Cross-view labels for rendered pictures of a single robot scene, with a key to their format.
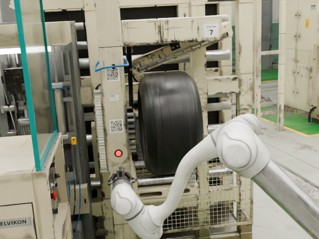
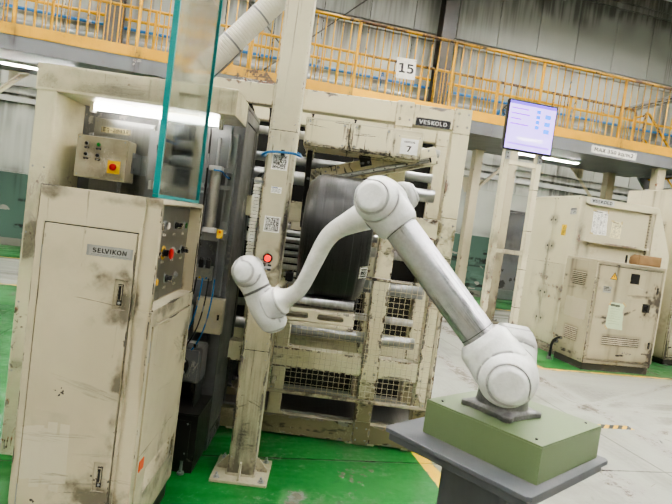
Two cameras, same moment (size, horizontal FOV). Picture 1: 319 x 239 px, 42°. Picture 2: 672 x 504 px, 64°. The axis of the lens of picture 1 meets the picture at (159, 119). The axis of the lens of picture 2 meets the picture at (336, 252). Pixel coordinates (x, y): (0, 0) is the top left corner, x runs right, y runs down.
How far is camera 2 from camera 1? 0.66 m
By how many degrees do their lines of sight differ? 12
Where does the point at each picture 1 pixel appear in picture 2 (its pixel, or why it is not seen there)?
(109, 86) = (273, 175)
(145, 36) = (330, 138)
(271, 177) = (411, 236)
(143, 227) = (261, 306)
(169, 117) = (331, 215)
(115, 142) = (266, 244)
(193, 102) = not seen: hidden behind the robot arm
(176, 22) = (370, 130)
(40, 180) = (154, 209)
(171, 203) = (301, 282)
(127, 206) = (247, 271)
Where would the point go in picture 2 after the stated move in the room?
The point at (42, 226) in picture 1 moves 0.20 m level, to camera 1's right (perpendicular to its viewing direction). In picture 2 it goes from (142, 265) to (202, 274)
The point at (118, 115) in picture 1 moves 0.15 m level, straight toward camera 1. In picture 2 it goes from (276, 212) to (273, 211)
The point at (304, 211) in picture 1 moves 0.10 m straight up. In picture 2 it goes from (444, 285) to (449, 249)
